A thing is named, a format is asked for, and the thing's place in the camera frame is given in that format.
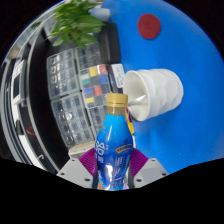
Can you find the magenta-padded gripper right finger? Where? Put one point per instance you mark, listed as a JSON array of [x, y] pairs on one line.
[[151, 171]]

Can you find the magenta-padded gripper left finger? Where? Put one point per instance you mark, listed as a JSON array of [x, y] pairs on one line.
[[75, 171]]

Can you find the blue drink bottle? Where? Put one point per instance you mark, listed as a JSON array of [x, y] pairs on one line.
[[113, 150]]

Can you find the grey small-parts drawer cabinet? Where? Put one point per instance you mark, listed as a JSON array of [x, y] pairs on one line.
[[63, 75], [88, 55], [71, 121], [98, 118]]

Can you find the yellow multimeter with red leads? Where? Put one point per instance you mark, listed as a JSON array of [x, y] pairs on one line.
[[130, 125]]

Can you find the white stirring stick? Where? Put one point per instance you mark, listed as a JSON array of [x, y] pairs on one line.
[[138, 99]]

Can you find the clear box of coloured parts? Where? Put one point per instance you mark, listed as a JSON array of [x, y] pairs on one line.
[[95, 85]]

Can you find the black box with white label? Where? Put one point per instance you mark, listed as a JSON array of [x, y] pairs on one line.
[[117, 78]]

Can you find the plain black box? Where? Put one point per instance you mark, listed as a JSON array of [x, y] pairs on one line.
[[108, 41]]

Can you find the flat round red coaster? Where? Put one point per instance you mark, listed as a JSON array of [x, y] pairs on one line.
[[149, 26]]

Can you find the green potted plant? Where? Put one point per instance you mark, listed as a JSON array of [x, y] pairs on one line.
[[76, 23]]

